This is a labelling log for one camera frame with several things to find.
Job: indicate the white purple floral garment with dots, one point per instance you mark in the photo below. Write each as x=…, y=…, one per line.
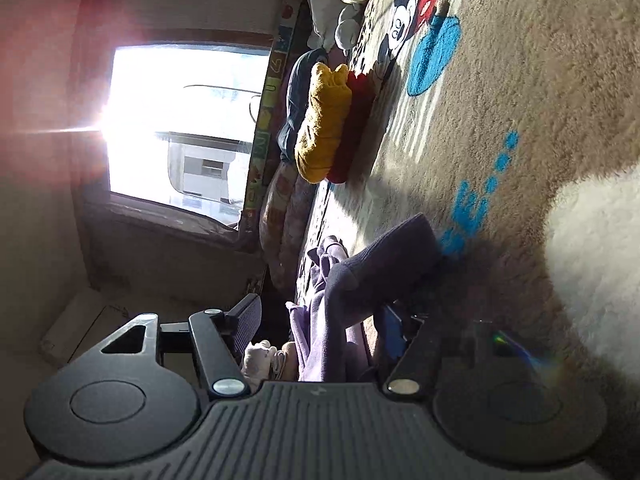
x=261, y=362

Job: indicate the red folded sweater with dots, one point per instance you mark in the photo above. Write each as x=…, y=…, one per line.
x=363, y=95

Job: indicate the beige folded garment stack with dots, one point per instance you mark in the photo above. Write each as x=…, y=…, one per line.
x=290, y=362

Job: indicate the Mickey Mouse blanket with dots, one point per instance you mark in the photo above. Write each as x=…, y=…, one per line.
x=513, y=125

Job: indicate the colourful letter foam mat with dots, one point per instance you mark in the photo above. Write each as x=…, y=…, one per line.
x=265, y=154

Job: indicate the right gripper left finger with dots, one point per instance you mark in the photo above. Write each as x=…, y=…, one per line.
x=219, y=341

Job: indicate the dark teal folded garment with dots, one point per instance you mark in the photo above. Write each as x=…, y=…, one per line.
x=297, y=101

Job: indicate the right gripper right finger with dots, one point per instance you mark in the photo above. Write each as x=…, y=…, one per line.
x=412, y=342

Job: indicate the purple hoodie sweatshirt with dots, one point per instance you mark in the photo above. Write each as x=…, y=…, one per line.
x=346, y=290

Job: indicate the white air conditioner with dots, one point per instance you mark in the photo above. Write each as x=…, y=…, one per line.
x=86, y=320

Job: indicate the floral rolled bedding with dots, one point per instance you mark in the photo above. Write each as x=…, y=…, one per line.
x=283, y=223

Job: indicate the yellow folded sweater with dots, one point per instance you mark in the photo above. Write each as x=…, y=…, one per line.
x=320, y=134

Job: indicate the grey plush toy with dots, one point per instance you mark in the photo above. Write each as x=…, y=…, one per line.
x=348, y=28

